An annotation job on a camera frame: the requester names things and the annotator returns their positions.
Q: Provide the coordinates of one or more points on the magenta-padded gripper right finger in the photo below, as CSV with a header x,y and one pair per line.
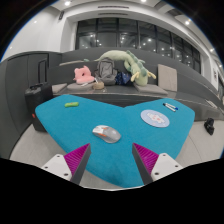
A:
x,y
165,165

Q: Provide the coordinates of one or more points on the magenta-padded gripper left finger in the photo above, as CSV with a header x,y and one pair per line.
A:
x,y
58,165

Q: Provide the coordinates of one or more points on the grey computer mouse orange accent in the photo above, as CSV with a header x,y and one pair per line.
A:
x,y
108,134

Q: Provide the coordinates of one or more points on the round light blue mouse pad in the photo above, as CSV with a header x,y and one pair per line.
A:
x,y
155,118

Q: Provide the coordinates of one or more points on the white marker blue cap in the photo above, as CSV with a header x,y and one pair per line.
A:
x,y
173,106

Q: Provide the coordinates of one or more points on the small black bag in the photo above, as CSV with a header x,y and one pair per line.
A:
x,y
209,126

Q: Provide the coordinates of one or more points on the green eraser block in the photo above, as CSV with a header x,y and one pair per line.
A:
x,y
71,104

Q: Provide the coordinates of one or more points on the black suitcase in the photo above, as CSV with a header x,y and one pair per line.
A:
x,y
38,100

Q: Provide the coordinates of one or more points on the flat grey seat cushion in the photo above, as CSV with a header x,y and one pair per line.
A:
x,y
59,87
78,87
150,89

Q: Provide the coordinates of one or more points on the upright grey seat cushion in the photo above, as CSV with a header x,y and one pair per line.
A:
x,y
167,77

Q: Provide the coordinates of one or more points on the tan round pouch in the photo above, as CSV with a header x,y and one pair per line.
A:
x,y
98,86

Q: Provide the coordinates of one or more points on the grey stepped bench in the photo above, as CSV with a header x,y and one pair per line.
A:
x,y
116,90

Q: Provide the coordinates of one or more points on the pink plush cushion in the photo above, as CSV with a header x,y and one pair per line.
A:
x,y
83,76

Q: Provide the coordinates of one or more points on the dark blue patterned bag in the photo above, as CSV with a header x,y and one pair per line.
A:
x,y
122,78

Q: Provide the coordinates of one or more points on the green plush dragon toy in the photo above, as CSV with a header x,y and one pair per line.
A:
x,y
136,70

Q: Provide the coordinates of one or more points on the grey backpack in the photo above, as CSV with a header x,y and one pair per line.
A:
x,y
106,71

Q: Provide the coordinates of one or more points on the ceiling lights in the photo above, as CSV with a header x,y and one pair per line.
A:
x,y
67,3

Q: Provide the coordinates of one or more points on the large dark window wall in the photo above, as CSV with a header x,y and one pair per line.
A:
x,y
106,38

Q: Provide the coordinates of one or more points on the black wall speaker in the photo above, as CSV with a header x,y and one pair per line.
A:
x,y
61,15

